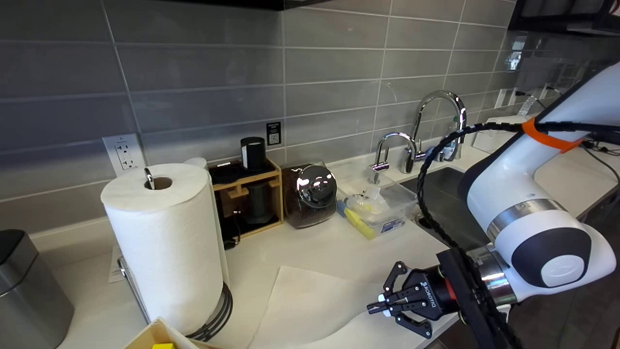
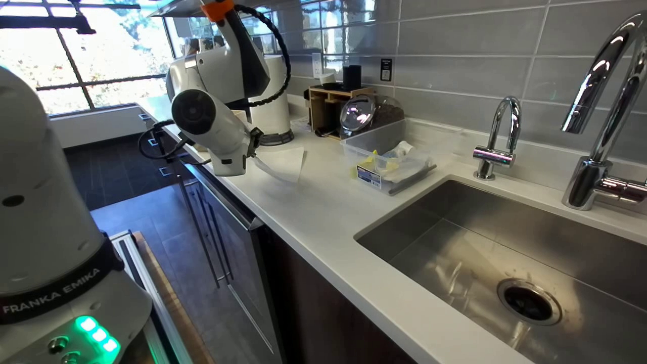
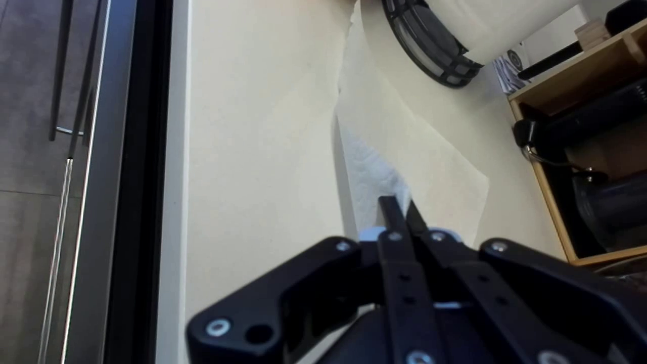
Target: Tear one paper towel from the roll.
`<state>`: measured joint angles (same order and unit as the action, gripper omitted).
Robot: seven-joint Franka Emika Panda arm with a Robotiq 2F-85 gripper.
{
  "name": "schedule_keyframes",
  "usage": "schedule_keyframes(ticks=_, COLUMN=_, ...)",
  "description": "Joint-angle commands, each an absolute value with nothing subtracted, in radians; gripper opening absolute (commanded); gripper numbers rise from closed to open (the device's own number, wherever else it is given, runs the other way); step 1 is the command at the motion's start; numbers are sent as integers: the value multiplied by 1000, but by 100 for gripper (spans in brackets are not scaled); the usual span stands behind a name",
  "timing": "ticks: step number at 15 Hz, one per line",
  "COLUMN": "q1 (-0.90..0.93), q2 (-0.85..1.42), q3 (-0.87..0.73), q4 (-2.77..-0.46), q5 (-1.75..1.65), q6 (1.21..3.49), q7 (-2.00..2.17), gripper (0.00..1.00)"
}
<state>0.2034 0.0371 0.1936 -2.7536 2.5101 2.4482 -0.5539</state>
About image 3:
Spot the black cooking pot with lid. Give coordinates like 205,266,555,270
571,170,647,253

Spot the white paper towel sheet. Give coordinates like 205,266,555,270
335,0,491,248

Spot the white box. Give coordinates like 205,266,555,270
523,4,591,65

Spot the patterned paper packet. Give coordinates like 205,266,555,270
492,44,532,96

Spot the wooden shelf box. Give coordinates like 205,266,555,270
507,19,647,267

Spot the white paper towel roll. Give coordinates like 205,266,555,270
427,0,582,65

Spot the small wooden block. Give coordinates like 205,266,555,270
575,20,611,52

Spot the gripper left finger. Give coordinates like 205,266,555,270
186,196,446,364

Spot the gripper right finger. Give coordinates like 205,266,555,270
406,200,647,364

